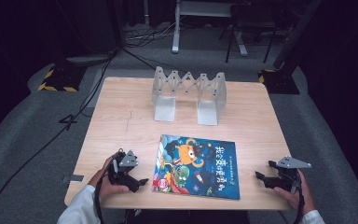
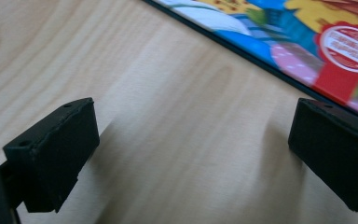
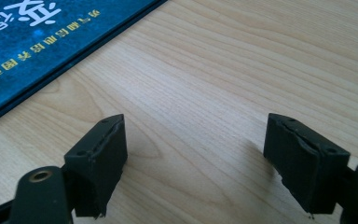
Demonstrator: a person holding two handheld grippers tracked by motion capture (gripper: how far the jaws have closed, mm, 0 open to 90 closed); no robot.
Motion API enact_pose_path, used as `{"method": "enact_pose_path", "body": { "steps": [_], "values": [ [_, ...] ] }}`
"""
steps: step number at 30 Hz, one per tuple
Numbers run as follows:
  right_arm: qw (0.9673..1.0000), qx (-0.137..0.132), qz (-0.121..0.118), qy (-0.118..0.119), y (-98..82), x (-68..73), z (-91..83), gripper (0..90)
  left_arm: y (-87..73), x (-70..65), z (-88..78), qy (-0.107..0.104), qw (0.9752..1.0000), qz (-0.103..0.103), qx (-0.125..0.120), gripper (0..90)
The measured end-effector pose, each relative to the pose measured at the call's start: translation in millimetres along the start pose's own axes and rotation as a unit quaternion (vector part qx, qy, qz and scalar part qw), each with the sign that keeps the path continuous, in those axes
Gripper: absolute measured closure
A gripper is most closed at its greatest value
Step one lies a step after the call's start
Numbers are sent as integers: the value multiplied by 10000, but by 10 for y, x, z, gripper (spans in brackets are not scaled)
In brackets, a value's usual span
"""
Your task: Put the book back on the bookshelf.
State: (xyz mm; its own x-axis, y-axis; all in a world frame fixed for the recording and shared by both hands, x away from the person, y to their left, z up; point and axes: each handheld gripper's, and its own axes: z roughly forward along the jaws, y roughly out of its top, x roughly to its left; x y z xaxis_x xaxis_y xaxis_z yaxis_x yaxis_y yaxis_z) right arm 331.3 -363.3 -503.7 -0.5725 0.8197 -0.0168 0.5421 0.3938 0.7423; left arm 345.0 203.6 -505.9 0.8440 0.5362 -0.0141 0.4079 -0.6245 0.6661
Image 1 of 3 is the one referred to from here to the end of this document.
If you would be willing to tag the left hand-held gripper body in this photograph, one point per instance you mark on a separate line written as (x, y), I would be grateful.
(126, 161)

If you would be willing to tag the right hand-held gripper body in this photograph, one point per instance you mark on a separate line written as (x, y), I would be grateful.
(289, 174)

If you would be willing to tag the colourful children's picture book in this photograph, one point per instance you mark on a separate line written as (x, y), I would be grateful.
(199, 174)

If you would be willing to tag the grey expandable metal book rack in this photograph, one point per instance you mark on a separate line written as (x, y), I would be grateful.
(164, 109)

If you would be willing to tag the person's right hand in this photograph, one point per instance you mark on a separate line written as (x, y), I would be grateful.
(298, 196)

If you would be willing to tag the person's left hand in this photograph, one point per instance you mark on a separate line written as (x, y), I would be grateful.
(105, 183)

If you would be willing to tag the black base with striped tape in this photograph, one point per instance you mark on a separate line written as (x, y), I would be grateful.
(279, 81)
(62, 77)

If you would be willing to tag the dark slanted metal stand pole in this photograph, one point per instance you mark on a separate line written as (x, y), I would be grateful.
(295, 34)

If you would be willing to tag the black chair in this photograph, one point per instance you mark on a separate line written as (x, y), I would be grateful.
(248, 21)

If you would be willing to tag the white metal desk frame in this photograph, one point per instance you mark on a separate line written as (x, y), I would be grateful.
(176, 34)

